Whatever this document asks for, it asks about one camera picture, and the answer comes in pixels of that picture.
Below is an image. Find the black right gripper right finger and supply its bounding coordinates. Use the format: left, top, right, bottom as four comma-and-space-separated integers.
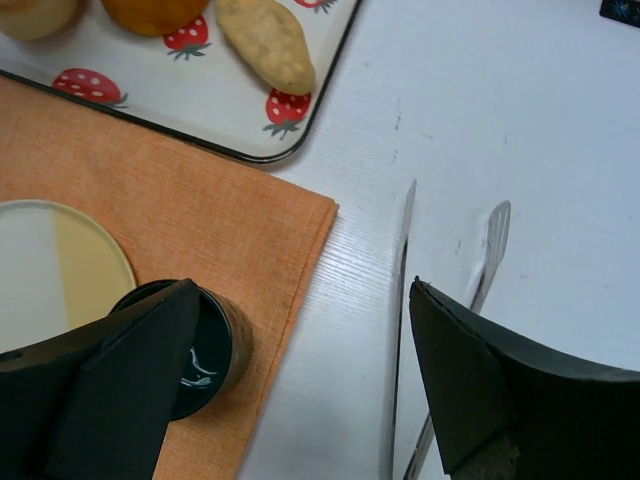
410, 280, 639, 479

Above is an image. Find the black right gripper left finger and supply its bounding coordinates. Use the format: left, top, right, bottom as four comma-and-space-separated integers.
1, 279, 199, 479

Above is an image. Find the round orange bread bun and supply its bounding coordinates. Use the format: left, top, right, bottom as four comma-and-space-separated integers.
101, 0, 209, 37

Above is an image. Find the bagel bread near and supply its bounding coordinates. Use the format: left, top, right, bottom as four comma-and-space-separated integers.
1, 0, 82, 41

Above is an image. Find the oblong beige bread roll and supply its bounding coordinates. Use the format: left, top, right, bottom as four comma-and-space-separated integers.
214, 0, 316, 96

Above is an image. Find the dark green cup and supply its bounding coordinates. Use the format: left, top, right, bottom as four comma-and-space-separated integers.
108, 279, 255, 421

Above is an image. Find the white floral plate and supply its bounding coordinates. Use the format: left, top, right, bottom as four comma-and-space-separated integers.
1, 199, 137, 352

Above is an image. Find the orange cloth placemat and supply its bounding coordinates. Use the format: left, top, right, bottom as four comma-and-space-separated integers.
1, 80, 338, 479

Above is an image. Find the strawberry pattern tray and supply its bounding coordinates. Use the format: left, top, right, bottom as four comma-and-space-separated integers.
1, 1, 360, 164

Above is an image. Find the blue label sticker right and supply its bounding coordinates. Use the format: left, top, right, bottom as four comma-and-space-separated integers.
600, 0, 640, 27

